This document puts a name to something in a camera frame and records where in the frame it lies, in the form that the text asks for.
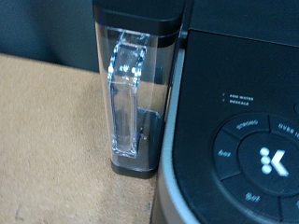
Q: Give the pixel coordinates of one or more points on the clear water reservoir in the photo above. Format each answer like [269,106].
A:
[124,93]

